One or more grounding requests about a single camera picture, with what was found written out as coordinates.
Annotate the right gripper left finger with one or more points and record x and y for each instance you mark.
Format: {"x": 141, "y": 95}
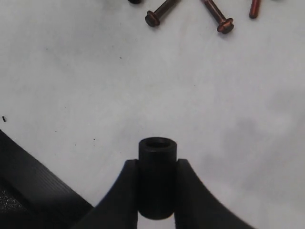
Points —
{"x": 114, "y": 205}

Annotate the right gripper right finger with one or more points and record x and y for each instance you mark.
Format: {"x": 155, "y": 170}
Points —
{"x": 202, "y": 205}

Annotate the black cylindrical sleeve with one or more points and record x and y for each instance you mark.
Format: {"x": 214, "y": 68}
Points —
{"x": 157, "y": 176}

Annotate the copper flange bolt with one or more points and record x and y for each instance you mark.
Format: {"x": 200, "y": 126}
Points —
{"x": 218, "y": 15}
{"x": 254, "y": 9}
{"x": 159, "y": 14}

